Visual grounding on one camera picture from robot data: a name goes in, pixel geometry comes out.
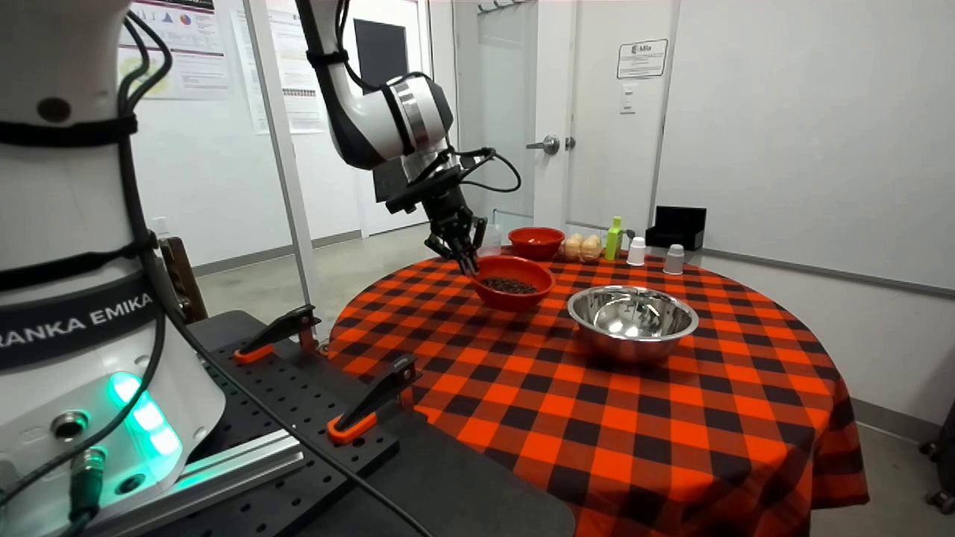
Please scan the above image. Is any door handle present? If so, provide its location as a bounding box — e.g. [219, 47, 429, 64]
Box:
[525, 134, 577, 157]

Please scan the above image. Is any metal post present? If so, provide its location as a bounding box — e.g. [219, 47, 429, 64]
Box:
[242, 0, 323, 340]

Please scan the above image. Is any black orange clamp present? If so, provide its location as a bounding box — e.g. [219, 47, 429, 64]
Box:
[326, 354, 423, 448]
[234, 304, 322, 366]

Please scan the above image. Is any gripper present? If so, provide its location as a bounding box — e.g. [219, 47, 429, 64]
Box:
[419, 183, 489, 276]

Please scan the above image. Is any heap of beige eggs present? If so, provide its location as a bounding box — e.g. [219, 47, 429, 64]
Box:
[561, 233, 604, 263]

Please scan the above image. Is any metal bowl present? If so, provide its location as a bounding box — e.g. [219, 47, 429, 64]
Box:
[567, 285, 700, 365]

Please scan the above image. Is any red black checked tablecloth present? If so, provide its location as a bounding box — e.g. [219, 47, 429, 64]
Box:
[326, 250, 871, 537]

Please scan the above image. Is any red bowl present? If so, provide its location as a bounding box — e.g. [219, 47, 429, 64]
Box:
[470, 255, 557, 313]
[508, 227, 566, 262]

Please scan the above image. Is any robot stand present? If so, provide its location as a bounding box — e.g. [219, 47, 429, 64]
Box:
[78, 310, 577, 537]

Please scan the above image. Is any black cable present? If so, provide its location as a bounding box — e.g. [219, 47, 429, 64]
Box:
[153, 283, 435, 537]

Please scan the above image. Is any office chair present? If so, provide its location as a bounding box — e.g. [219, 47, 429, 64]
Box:
[919, 401, 955, 517]

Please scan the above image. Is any white wall sign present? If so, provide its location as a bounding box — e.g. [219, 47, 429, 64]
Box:
[616, 39, 670, 81]

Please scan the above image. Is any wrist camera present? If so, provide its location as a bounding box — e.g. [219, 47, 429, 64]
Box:
[384, 167, 465, 216]

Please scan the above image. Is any white door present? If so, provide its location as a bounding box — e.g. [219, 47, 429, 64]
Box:
[453, 0, 577, 229]

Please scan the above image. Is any heap of brown beans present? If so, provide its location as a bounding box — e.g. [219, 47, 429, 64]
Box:
[482, 277, 539, 295]

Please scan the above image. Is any wall poster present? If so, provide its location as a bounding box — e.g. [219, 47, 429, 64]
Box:
[118, 0, 233, 102]
[228, 0, 330, 136]

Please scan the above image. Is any black box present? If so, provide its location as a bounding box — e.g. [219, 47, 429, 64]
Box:
[645, 206, 707, 252]

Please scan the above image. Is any wooden chair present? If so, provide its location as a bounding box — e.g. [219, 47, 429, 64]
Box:
[158, 236, 210, 324]

